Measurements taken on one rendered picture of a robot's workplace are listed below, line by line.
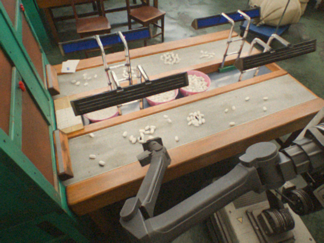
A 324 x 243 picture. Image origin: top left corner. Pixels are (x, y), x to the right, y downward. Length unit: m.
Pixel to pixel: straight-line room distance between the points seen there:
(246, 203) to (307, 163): 0.94
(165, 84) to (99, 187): 0.64
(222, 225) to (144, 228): 1.05
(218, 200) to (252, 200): 0.99
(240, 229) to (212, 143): 0.52
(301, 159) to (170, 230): 0.35
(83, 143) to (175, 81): 0.67
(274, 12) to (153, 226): 3.84
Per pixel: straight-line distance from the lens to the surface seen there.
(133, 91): 1.10
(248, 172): 0.58
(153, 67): 1.86
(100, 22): 3.33
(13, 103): 0.93
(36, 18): 3.70
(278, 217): 1.37
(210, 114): 1.51
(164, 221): 0.55
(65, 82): 1.84
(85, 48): 1.55
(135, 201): 0.61
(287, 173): 0.63
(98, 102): 1.09
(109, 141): 1.35
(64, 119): 1.49
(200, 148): 1.28
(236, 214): 1.48
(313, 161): 0.62
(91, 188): 1.19
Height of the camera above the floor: 1.82
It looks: 50 degrees down
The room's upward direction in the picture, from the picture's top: 1 degrees clockwise
